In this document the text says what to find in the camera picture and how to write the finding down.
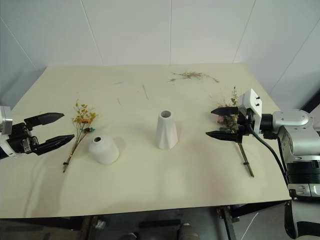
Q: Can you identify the pink dried flower bunch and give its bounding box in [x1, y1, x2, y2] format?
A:
[214, 85, 256, 179]

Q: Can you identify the tall white ceramic vase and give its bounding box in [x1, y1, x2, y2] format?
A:
[154, 109, 179, 151]

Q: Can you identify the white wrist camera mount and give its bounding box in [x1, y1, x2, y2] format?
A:
[237, 88, 264, 133]
[0, 105, 19, 161]

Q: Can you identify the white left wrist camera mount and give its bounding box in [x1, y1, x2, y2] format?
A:
[0, 105, 19, 161]

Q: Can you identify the loose dried grass sprig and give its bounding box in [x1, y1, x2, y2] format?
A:
[167, 71, 220, 84]

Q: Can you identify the yellow dried flower bunch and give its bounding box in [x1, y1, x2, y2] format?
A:
[61, 99, 99, 174]

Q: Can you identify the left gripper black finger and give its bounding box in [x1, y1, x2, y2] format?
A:
[24, 112, 65, 131]
[34, 134, 76, 156]

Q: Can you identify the squat white ceramic vase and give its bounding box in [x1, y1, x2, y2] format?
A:
[87, 134, 120, 165]

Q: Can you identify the dark rounded shape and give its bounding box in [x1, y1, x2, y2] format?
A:
[176, 222, 199, 240]

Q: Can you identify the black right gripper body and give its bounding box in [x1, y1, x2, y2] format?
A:
[235, 108, 254, 138]

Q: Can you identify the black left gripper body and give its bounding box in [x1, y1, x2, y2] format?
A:
[6, 122, 41, 156]

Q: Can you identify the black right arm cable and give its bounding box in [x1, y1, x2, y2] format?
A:
[248, 116, 292, 187]

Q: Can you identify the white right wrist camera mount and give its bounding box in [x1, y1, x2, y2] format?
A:
[237, 88, 264, 133]

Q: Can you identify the black metal table frame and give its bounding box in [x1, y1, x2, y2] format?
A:
[0, 199, 293, 240]

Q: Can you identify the thin white cable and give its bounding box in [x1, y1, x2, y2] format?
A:
[243, 211, 261, 240]

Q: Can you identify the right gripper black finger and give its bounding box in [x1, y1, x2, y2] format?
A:
[205, 130, 239, 142]
[210, 106, 240, 117]

